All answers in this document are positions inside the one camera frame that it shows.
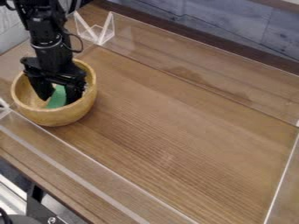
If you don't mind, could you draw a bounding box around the clear acrylic right wall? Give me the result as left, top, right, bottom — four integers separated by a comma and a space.
262, 139, 299, 224

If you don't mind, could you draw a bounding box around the black metal table leg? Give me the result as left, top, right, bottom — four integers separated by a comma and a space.
25, 185, 80, 224

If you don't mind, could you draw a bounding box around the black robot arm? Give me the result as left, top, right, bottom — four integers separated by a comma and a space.
0, 0, 86, 104

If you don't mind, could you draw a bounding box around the clear acrylic front wall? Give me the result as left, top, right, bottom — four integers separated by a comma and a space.
0, 109, 200, 224

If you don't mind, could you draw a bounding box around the green rectangular stick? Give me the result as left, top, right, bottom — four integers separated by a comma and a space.
46, 85, 66, 109

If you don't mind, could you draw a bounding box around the wooden bowl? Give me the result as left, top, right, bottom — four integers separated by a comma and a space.
10, 59, 98, 127

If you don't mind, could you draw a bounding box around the clear acrylic corner bracket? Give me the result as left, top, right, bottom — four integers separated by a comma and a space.
73, 11, 114, 46

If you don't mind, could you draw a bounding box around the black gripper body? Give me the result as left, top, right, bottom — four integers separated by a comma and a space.
20, 34, 86, 87

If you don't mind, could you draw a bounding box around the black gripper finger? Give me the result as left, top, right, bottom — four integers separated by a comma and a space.
28, 77, 54, 101
64, 83, 85, 104

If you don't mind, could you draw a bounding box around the black cable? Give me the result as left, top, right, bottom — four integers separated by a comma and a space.
61, 31, 84, 54

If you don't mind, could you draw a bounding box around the clear acrylic wall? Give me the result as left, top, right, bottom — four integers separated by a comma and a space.
0, 109, 200, 224
262, 139, 299, 224

